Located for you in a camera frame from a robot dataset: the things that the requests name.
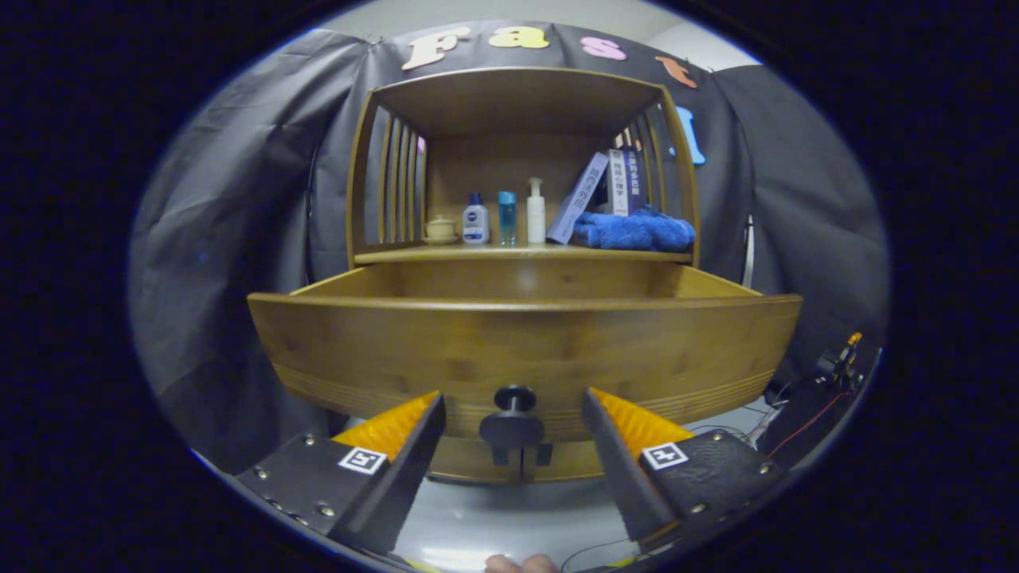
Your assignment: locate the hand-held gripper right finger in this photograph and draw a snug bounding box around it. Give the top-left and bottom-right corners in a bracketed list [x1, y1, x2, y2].
[581, 388, 785, 546]

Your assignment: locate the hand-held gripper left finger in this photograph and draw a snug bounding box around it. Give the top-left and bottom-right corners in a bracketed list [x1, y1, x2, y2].
[236, 390, 447, 555]

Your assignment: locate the black round drawer knob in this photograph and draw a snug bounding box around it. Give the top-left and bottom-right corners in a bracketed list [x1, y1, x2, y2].
[478, 385, 546, 449]

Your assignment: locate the wooden drawer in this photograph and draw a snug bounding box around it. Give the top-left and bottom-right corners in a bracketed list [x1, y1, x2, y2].
[247, 261, 803, 443]

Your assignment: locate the wooden cabinet door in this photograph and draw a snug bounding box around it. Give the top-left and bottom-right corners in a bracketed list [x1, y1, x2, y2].
[430, 438, 523, 484]
[521, 438, 610, 484]

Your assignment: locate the wooden countertop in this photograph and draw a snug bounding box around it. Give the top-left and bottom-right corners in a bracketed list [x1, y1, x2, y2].
[354, 241, 693, 265]

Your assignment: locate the wooden cabinet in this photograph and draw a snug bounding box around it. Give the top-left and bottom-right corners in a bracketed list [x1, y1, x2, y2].
[346, 66, 701, 485]

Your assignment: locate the blue folded towel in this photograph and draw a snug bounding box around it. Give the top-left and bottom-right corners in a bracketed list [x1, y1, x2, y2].
[572, 205, 696, 252]

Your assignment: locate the black device with orange tip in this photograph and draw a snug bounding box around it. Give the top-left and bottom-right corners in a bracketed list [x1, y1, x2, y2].
[816, 332, 865, 391]

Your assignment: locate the white bottle with blue cap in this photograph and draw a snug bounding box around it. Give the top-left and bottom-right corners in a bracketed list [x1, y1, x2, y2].
[463, 193, 490, 245]

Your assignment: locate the white pump bottle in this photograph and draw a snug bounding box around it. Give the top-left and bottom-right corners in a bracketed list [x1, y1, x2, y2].
[527, 177, 547, 244]

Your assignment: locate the lavender leaning book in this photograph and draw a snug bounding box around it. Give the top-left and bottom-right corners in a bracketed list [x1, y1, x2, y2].
[546, 152, 611, 245]

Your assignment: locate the white spine book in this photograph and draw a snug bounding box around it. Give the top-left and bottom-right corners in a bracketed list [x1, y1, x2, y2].
[608, 149, 630, 216]

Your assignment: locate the dark blue book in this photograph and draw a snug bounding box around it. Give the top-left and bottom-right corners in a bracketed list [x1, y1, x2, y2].
[625, 146, 647, 214]

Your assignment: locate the black backdrop cloth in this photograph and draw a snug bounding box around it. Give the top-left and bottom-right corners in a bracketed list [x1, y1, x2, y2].
[127, 22, 891, 474]

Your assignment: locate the red cable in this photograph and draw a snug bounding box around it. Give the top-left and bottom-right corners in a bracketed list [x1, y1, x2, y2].
[776, 390, 845, 458]

